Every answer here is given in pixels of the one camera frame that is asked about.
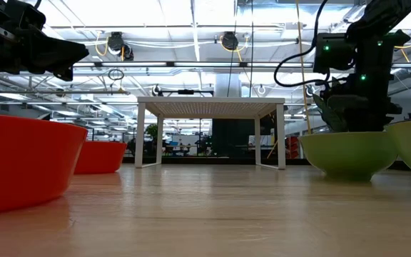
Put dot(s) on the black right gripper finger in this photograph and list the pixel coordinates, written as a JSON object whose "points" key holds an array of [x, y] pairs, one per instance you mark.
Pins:
{"points": [[357, 124], [376, 124]]}

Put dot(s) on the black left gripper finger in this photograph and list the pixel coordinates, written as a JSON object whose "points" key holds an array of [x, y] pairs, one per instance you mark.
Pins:
{"points": [[25, 18], [59, 53]]}

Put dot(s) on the red plastic bowl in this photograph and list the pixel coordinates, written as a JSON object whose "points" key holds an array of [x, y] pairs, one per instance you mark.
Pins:
{"points": [[20, 160], [102, 157]]}

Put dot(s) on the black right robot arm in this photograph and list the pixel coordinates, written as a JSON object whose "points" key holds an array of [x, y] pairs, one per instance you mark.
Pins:
{"points": [[380, 16]]}

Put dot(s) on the red storage rack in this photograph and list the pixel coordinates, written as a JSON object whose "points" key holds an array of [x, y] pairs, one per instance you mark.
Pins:
{"points": [[293, 146]]}

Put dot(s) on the long linear ceiling light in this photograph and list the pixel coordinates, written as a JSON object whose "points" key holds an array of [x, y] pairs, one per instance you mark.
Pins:
{"points": [[137, 64]]}

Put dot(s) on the green background plant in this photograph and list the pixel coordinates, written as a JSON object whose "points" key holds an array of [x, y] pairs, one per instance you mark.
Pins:
{"points": [[152, 130]]}

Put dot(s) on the dark green cabinet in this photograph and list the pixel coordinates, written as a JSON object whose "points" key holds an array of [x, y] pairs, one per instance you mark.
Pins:
{"points": [[232, 139]]}

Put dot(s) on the white perforated metal rack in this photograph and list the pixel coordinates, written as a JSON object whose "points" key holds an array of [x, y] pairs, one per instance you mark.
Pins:
{"points": [[209, 100]]}

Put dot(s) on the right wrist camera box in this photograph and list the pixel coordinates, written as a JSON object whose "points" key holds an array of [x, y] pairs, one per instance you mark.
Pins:
{"points": [[334, 53]]}

